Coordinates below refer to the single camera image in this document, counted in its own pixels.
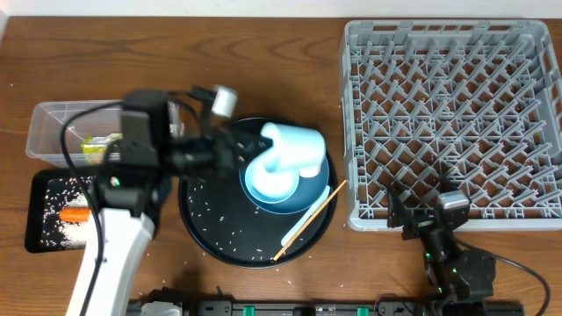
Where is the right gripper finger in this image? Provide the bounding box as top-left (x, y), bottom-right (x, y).
top-left (386, 186), bottom-right (409, 227)
top-left (439, 175), bottom-right (459, 193)

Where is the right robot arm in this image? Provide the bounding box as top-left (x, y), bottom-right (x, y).
top-left (386, 176), bottom-right (495, 315)

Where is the round black serving tray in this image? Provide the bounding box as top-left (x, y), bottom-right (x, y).
top-left (178, 118), bottom-right (337, 268)

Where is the black rectangular tray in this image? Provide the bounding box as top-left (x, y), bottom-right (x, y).
top-left (25, 167), bottom-right (96, 253)

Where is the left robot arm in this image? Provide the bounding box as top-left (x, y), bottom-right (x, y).
top-left (67, 85), bottom-right (243, 315)

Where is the grey dishwasher rack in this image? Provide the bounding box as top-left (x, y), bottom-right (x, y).
top-left (339, 20), bottom-right (561, 232)

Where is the yellow green snack wrapper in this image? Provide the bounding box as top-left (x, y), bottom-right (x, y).
top-left (81, 133), bottom-right (122, 164)

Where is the pink cup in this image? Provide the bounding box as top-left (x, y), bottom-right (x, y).
top-left (299, 165), bottom-right (321, 178)

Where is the dark blue plate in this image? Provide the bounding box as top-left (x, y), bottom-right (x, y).
top-left (239, 155), bottom-right (332, 215)

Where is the light blue bowl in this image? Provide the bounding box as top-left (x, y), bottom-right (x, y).
top-left (241, 160), bottom-right (299, 204)

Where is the orange carrot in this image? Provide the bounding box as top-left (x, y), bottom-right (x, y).
top-left (59, 207), bottom-right (90, 223)

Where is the white rice pile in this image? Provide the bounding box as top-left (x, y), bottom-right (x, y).
top-left (39, 177), bottom-right (90, 251)

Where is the light blue cup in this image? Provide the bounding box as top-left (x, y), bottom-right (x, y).
top-left (261, 122), bottom-right (326, 172)

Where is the wooden chopstick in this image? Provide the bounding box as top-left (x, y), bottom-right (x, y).
top-left (273, 179), bottom-right (348, 262)

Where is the clear plastic bin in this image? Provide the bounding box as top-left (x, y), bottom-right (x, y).
top-left (25, 98), bottom-right (185, 169)

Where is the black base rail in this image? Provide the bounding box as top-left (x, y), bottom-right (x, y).
top-left (125, 287), bottom-right (524, 316)

